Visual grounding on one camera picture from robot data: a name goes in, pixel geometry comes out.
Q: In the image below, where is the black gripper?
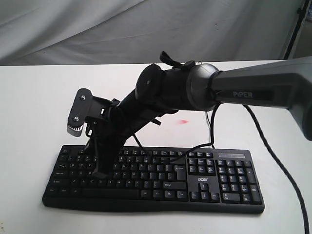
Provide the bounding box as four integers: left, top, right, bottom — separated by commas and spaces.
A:
84, 97, 161, 179

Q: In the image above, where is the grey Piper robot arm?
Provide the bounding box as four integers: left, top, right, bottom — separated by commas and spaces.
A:
88, 57, 312, 178

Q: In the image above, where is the black acer keyboard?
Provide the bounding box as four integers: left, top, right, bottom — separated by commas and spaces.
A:
42, 145, 265, 214

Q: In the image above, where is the red mark on table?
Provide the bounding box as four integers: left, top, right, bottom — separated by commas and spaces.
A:
178, 119, 189, 125

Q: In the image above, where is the grey backdrop cloth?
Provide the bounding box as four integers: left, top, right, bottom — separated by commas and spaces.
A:
0, 0, 302, 65

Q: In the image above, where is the black tripod stand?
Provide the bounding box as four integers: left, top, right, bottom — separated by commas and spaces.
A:
283, 0, 311, 60

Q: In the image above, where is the thin black keyboard cable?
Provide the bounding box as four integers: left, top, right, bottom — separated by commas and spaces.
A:
204, 111, 216, 149

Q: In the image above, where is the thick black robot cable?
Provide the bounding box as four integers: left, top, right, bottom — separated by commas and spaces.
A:
133, 102, 312, 234

